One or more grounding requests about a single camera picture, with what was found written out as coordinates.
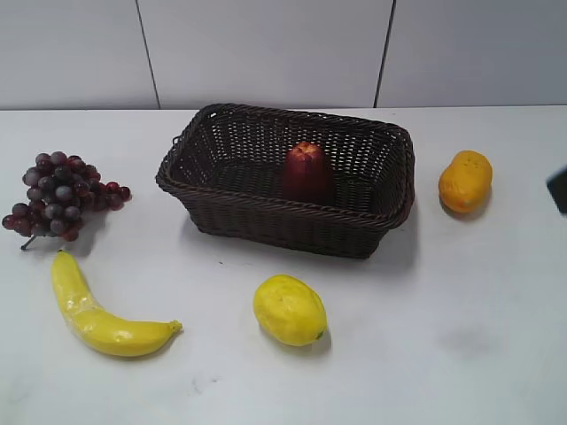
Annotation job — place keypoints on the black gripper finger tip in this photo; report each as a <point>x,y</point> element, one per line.
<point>557,188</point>

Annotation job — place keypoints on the red apple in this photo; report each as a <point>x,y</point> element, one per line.
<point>307,174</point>

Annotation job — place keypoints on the dark brown wicker basket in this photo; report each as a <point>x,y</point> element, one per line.
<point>227,169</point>

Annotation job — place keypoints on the orange mango fruit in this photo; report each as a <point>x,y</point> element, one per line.
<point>465,184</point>

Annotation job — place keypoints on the yellow lemon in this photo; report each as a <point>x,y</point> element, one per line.
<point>290,311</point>

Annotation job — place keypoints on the yellow banana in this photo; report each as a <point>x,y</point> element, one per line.
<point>96,327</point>

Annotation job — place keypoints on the purple grape bunch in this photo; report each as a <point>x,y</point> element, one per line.
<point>62,192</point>

